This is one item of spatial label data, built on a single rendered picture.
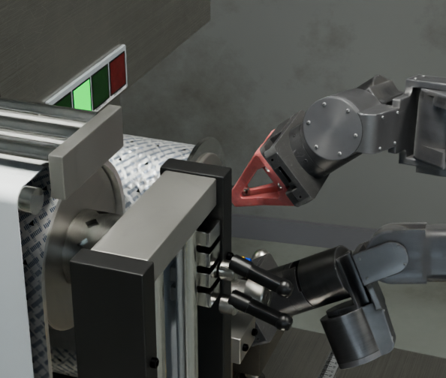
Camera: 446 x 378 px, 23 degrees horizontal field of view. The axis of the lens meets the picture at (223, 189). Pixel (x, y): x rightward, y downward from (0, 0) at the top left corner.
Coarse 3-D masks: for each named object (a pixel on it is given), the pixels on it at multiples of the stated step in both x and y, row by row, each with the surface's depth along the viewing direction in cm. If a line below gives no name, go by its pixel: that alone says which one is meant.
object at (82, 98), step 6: (84, 84) 157; (78, 90) 155; (84, 90) 157; (78, 96) 156; (84, 96) 158; (78, 102) 156; (84, 102) 158; (90, 102) 160; (78, 108) 156; (84, 108) 158; (90, 108) 160
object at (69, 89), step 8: (120, 48) 167; (112, 56) 165; (96, 64) 161; (104, 64) 163; (88, 72) 158; (96, 72) 160; (80, 80) 156; (64, 88) 152; (72, 88) 154; (120, 88) 169; (56, 96) 150; (64, 96) 152; (72, 96) 154; (112, 96) 167; (72, 104) 155; (104, 104) 165
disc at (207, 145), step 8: (208, 136) 113; (200, 144) 111; (208, 144) 113; (216, 144) 115; (192, 152) 109; (200, 152) 111; (208, 152) 113; (216, 152) 116; (192, 160) 109; (224, 160) 119
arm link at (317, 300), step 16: (320, 256) 118; (336, 256) 117; (304, 272) 118; (320, 272) 117; (336, 272) 116; (352, 272) 118; (304, 288) 118; (320, 288) 117; (336, 288) 117; (352, 288) 117; (320, 304) 119; (352, 304) 117
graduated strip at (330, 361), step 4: (332, 352) 151; (328, 356) 150; (332, 356) 150; (328, 360) 149; (332, 360) 149; (324, 364) 148; (328, 364) 148; (332, 364) 148; (336, 364) 148; (324, 368) 147; (328, 368) 147; (332, 368) 147; (336, 368) 147; (320, 372) 147; (324, 372) 147; (328, 372) 147; (332, 372) 147; (336, 372) 147; (320, 376) 146; (324, 376) 146; (328, 376) 146; (332, 376) 146
